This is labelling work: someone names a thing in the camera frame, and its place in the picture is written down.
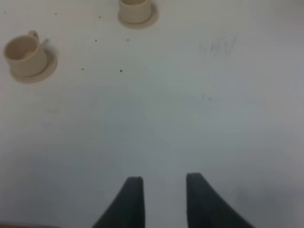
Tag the beige teacup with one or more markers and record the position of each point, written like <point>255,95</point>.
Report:
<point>135,11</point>
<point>25,55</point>

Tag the beige near cup saucer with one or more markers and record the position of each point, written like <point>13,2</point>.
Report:
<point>50,68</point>

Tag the beige near teacup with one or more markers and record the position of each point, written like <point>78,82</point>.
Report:
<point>25,55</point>

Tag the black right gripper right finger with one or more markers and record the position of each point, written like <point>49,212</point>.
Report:
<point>205,207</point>

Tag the beige cup saucer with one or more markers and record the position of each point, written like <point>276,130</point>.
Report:
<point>50,68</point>
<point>149,22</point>

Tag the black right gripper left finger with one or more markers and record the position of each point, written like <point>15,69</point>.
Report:
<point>127,209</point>

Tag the beige far teacup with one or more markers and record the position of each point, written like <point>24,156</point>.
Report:
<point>135,11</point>

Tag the beige far cup saucer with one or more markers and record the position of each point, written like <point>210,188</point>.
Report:
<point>149,22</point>

